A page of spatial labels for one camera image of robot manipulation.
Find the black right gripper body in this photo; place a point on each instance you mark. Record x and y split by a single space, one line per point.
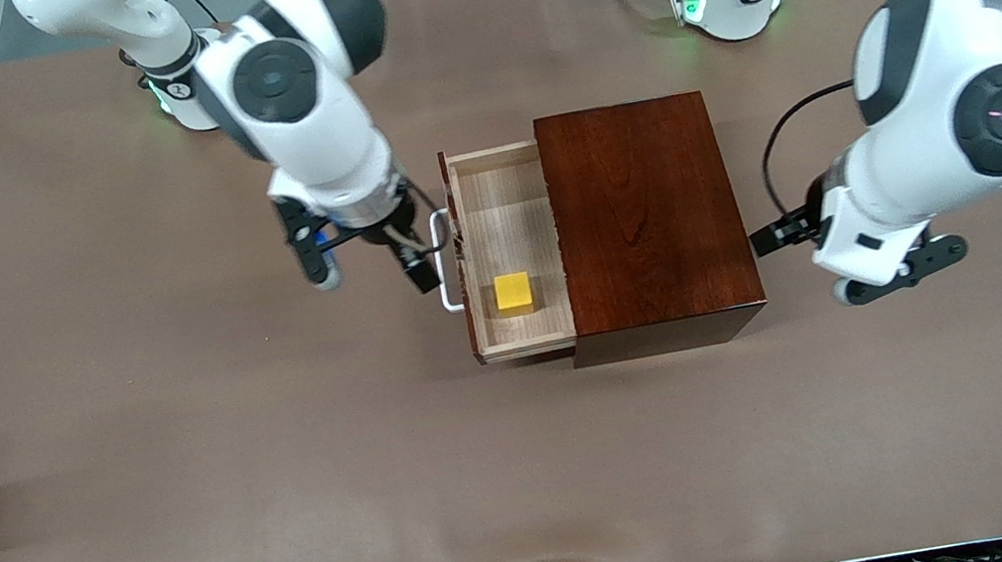
380 236

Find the yellow block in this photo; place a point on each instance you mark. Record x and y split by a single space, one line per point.
512 291

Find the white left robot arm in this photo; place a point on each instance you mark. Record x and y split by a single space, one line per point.
956 108

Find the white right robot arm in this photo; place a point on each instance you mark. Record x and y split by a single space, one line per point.
306 131

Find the dark brown wooden cabinet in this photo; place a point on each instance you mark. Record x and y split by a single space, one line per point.
652 217

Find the brown table mat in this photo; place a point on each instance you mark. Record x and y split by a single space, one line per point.
199 530

